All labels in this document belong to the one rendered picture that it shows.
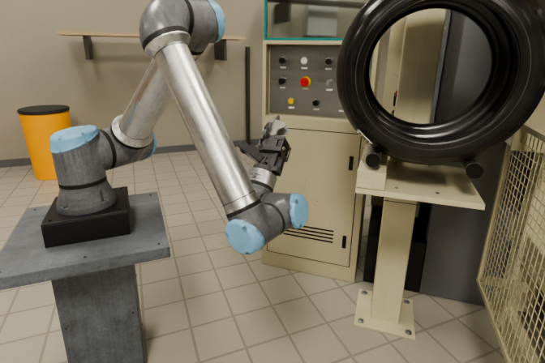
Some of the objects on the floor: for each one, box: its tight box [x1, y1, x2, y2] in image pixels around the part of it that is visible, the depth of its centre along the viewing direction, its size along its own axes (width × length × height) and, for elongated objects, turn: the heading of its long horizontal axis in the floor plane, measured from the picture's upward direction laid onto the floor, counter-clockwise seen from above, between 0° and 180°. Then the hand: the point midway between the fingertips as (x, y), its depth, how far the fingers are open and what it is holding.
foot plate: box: [354, 288, 415, 340], centre depth 169 cm, size 27×27×2 cm
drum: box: [17, 105, 71, 180], centre depth 338 cm, size 42×44×67 cm
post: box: [370, 0, 455, 323], centre depth 132 cm, size 13×13×250 cm
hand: (275, 118), depth 114 cm, fingers closed
